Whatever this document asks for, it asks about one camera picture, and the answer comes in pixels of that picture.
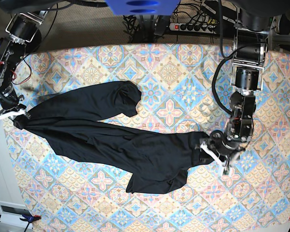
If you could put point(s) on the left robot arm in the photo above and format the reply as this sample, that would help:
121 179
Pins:
253 36

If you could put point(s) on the white power strip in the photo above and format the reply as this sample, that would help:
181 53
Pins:
203 28

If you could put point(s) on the white floor box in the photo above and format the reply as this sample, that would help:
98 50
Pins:
16 209

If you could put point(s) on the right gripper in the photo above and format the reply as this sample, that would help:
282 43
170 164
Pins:
10 106

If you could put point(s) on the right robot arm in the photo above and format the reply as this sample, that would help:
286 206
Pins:
23 37

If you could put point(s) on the black t-shirt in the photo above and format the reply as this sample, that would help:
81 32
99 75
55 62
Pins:
73 125

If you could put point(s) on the orange black clamp lower left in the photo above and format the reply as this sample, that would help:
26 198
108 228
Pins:
29 218

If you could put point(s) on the patterned tablecloth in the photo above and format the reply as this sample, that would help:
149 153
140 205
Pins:
175 82

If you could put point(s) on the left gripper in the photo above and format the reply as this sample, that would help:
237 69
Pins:
223 149

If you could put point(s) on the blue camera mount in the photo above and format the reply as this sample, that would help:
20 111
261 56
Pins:
142 7

